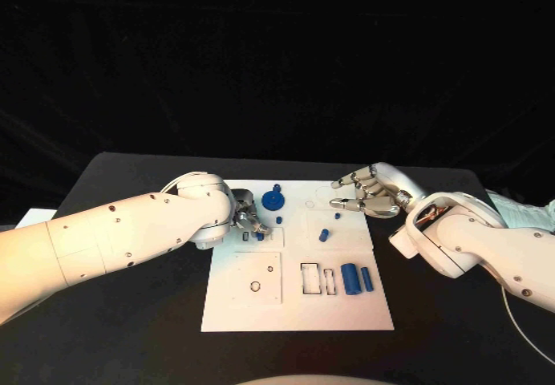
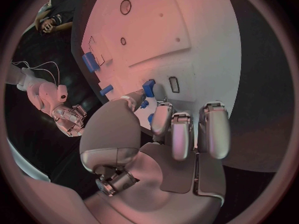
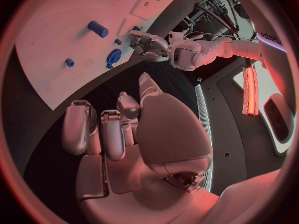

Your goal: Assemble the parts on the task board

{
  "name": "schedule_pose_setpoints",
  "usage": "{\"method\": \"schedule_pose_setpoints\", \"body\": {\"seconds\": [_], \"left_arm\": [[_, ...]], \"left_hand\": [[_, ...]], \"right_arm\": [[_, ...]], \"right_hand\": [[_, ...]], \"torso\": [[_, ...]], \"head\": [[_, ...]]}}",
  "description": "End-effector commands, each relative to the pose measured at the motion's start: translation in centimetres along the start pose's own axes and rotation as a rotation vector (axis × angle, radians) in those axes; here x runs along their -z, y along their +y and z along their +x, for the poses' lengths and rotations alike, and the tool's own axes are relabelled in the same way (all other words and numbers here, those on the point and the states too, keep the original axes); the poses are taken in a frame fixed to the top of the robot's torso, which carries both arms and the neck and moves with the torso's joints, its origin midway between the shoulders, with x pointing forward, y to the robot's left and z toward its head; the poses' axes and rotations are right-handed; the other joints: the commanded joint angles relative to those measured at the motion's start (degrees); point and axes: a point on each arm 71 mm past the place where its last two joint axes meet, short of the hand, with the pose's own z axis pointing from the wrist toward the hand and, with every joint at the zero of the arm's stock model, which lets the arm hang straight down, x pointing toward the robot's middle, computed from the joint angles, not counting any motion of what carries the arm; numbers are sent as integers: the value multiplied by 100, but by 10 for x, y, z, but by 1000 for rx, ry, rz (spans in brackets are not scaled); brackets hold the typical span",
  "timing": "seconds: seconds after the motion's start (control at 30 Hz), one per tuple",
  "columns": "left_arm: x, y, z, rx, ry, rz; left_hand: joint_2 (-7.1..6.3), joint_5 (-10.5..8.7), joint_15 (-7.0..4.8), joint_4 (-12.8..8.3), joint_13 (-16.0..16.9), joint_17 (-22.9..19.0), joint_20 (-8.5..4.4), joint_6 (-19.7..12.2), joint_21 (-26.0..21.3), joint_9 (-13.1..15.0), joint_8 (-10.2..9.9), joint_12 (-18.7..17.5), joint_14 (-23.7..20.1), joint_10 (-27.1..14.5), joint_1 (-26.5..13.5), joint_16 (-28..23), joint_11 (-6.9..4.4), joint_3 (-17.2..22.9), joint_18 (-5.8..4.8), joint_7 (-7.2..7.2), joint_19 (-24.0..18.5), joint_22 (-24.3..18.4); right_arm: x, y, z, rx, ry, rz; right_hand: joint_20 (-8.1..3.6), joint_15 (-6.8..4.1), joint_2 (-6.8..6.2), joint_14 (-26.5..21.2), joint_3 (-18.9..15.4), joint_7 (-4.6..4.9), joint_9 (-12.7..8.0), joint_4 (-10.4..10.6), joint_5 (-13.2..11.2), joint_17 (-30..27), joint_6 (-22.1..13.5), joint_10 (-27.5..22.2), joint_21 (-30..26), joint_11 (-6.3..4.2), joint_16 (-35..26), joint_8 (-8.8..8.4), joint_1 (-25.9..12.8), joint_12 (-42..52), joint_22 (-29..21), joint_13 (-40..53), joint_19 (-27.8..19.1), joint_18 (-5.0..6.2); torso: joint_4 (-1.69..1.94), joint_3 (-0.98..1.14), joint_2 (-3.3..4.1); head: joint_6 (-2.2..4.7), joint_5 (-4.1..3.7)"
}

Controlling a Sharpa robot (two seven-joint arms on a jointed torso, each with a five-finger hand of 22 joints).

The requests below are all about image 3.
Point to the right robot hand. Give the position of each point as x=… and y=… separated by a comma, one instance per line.
x=172, y=134

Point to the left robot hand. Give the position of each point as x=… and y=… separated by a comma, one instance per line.
x=154, y=46

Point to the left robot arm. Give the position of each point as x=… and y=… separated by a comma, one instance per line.
x=186, y=54

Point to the white task board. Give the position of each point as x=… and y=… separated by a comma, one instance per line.
x=58, y=31

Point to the blue plug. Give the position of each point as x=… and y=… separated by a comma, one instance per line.
x=136, y=28

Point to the small blue peg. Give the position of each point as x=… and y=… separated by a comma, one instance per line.
x=118, y=41

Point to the blue gear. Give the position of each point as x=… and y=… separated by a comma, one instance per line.
x=114, y=56

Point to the blue long cylinder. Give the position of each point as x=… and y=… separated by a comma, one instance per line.
x=98, y=29

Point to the blue short cylinder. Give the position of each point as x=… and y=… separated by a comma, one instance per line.
x=69, y=62

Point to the glowing light bar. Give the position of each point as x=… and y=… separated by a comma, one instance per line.
x=250, y=87

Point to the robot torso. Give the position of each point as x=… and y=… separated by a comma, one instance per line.
x=273, y=22

